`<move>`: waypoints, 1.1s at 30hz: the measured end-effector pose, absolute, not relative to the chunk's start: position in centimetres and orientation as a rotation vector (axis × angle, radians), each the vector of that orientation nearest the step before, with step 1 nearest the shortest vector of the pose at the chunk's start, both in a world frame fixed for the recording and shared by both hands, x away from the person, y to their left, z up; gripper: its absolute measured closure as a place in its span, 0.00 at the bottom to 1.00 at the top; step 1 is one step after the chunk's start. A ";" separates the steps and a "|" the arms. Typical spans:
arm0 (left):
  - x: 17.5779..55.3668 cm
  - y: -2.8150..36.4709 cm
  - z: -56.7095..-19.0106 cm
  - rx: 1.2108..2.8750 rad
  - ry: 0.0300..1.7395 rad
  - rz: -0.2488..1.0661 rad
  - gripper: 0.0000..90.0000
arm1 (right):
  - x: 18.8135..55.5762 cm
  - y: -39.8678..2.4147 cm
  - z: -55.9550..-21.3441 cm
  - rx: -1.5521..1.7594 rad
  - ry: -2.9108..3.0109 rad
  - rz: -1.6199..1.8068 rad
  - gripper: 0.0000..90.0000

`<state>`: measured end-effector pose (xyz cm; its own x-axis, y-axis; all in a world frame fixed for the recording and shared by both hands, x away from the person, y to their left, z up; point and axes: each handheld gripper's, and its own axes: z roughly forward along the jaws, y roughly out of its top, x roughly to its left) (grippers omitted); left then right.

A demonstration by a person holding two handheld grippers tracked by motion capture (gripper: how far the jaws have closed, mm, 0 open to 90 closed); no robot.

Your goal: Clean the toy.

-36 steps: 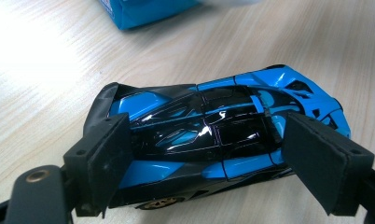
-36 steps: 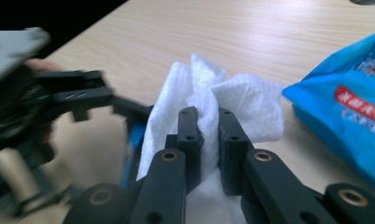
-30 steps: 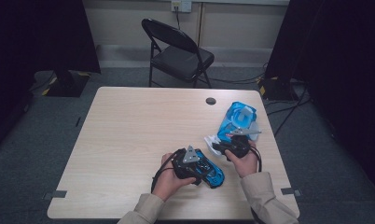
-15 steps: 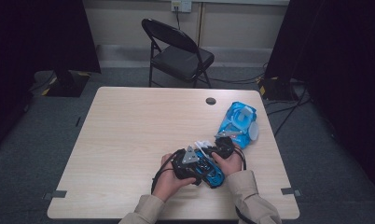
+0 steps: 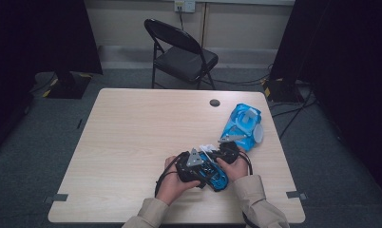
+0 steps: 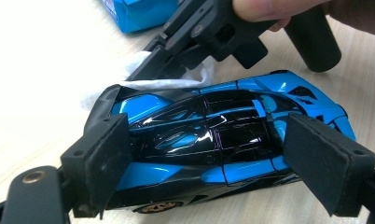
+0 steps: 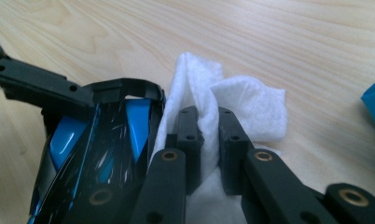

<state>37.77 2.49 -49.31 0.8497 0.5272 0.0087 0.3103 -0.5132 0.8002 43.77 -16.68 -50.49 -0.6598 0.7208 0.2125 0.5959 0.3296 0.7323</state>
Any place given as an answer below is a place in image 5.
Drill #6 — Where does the white wall outlet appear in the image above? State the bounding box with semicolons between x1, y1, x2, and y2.
174;0;197;13

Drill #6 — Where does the right hand-held gripper cable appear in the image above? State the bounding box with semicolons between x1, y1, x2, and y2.
238;150;258;228

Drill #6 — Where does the grey tape piece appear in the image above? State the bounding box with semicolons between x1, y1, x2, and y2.
43;193;69;204
286;190;308;201

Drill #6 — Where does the blue toy car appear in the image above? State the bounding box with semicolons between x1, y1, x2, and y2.
197;151;230;193

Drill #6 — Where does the black curtain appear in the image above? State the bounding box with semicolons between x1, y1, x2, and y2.
269;0;382;203
0;0;104;160

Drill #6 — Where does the hand-held gripper cable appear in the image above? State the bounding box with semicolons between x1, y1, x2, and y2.
238;150;258;228
154;151;185;198

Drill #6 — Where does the left hand-held gripper cable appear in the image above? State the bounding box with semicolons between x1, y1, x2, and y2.
154;151;185;198

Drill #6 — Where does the white wet wipe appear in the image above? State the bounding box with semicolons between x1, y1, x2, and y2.
198;143;218;155
244;107;258;124

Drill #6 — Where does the person's left hand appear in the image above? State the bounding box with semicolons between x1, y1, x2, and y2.
155;155;201;207

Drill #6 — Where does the black stand base yellow tape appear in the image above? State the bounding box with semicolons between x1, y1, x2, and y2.
43;70;92;100
263;78;304;103

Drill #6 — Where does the black folding chair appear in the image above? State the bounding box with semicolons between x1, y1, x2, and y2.
143;18;220;90

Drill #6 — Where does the person's right hand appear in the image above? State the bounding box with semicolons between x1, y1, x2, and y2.
216;150;250;183

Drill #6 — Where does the blue wet wipes pack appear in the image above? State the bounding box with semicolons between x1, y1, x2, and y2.
220;103;265;152

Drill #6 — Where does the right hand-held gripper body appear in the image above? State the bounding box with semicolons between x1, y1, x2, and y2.
218;135;248;165

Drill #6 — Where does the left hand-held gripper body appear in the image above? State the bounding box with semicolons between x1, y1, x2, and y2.
174;147;210;188

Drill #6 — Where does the vertical wall conduit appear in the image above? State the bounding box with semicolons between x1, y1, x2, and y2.
201;2;210;48

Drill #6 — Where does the black floor cable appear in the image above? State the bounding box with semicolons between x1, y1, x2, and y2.
278;85;315;141
207;63;274;86
269;99;318;119

